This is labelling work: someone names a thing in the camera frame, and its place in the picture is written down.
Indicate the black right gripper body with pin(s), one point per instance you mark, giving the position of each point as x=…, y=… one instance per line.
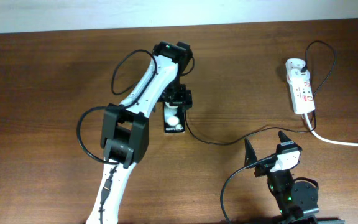
x=279, y=182

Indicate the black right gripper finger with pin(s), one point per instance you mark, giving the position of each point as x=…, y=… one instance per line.
x=285, y=141
x=250, y=155

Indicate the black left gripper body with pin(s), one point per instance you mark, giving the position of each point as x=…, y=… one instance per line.
x=178, y=94

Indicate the black Galaxy flip phone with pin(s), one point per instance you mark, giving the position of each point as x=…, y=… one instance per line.
x=174, y=119

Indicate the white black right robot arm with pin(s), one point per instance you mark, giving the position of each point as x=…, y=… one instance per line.
x=297, y=198

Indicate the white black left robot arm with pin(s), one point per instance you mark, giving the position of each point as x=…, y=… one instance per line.
x=125, y=129

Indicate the white USB charger adapter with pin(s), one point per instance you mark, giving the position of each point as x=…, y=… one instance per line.
x=295, y=73

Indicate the white power strip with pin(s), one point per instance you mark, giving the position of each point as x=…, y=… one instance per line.
x=302, y=97

